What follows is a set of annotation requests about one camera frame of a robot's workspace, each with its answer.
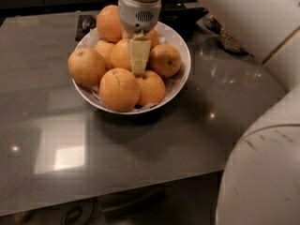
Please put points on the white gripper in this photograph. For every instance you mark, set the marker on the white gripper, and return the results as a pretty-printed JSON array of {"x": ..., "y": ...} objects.
[{"x": 138, "y": 15}]

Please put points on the white ceramic bowl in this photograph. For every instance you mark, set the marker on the white ceramic bowl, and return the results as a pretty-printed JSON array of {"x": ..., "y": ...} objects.
[{"x": 178, "y": 44}]

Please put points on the black stovetop with knob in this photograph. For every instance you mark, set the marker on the black stovetop with knob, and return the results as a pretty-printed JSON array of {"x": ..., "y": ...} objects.
[{"x": 181, "y": 17}]

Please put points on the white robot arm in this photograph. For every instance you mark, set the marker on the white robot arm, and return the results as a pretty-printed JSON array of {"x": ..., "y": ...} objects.
[{"x": 260, "y": 184}]

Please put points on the glass jar dark cereal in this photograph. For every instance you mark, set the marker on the glass jar dark cereal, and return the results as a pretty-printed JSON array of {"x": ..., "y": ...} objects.
[{"x": 226, "y": 40}]

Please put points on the small hidden orange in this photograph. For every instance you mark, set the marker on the small hidden orange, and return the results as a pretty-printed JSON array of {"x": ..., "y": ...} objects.
[{"x": 104, "y": 48}]

